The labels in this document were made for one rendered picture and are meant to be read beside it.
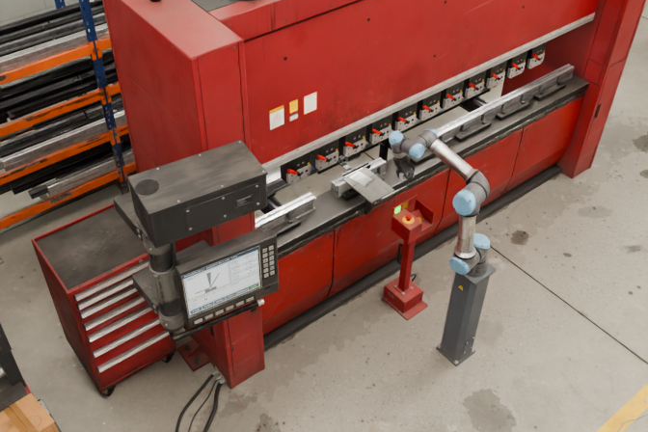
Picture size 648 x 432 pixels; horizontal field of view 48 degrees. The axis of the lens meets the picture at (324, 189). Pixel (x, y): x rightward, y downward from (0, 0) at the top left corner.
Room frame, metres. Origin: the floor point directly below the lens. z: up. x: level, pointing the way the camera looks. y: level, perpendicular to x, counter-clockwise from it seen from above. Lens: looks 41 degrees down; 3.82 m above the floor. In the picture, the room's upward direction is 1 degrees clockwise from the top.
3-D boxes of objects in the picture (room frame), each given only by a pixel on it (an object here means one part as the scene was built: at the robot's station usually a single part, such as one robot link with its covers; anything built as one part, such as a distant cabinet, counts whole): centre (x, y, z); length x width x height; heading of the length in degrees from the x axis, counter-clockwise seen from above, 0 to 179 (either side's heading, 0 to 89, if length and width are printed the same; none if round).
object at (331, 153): (3.23, 0.00, 1.26); 0.15 x 0.09 x 0.17; 128
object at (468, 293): (2.82, -0.86, 0.39); 0.18 x 0.18 x 0.77; 40
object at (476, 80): (3.98, -0.93, 1.26); 0.15 x 0.09 x 0.17; 128
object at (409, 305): (3.20, -0.56, 0.06); 0.25 x 0.20 x 0.12; 39
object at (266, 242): (2.15, 0.42, 1.42); 0.45 x 0.12 x 0.36; 121
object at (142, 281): (2.35, 0.68, 1.17); 0.40 x 0.24 x 0.07; 128
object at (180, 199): (2.20, 0.50, 1.53); 0.51 x 0.25 x 0.85; 121
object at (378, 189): (3.26, -0.26, 1.00); 0.26 x 0.18 x 0.01; 38
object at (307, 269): (3.74, -0.71, 0.41); 3.00 x 0.21 x 0.83; 128
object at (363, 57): (3.78, -0.68, 1.74); 3.00 x 0.08 x 0.80; 128
